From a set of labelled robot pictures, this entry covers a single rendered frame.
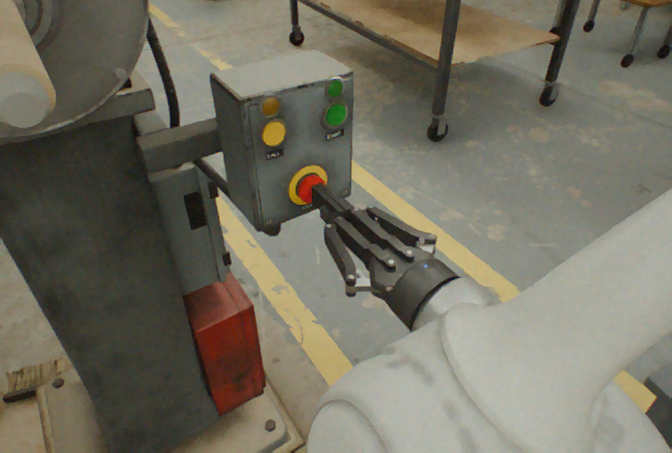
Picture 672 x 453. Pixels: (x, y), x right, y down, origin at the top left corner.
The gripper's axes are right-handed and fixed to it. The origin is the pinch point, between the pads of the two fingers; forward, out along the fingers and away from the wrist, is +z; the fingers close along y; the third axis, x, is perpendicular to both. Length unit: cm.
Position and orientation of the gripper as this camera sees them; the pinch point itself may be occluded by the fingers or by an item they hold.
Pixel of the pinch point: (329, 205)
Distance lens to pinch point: 61.8
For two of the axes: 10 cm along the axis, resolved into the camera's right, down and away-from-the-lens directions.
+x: 0.0, -7.9, -6.1
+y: 8.3, -3.4, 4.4
